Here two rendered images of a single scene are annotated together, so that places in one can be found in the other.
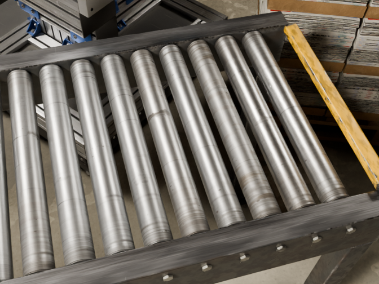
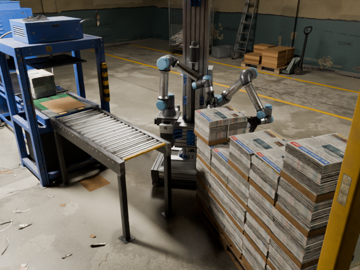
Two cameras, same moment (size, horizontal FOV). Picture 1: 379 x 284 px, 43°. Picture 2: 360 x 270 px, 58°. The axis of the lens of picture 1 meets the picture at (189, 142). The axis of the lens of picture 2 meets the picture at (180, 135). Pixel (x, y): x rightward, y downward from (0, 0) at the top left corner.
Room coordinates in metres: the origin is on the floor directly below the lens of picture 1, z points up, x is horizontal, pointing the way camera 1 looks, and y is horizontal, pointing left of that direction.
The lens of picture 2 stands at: (-0.08, -2.61, 2.08)
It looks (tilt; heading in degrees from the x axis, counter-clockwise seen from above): 25 degrees down; 66
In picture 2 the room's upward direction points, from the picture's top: straight up
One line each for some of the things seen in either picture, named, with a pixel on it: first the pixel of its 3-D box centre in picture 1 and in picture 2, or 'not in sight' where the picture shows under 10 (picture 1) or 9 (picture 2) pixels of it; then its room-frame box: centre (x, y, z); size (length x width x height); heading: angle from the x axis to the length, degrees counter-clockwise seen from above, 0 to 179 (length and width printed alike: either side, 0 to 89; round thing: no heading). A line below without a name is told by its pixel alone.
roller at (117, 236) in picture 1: (98, 149); (115, 137); (0.52, 0.17, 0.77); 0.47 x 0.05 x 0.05; 19
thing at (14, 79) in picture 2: not in sight; (25, 87); (-0.23, 2.39, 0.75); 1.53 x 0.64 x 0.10; 109
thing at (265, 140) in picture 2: not in sight; (260, 140); (1.32, -0.93, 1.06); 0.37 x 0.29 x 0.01; 177
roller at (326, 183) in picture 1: (289, 110); (140, 151); (0.64, -0.20, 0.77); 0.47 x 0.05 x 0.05; 19
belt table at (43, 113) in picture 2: not in sight; (60, 107); (0.13, 1.32, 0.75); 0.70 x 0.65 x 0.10; 109
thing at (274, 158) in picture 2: not in sight; (290, 157); (1.34, -1.22, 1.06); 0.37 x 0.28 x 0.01; 176
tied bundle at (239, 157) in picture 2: not in sight; (260, 154); (1.34, -0.93, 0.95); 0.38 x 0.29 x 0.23; 177
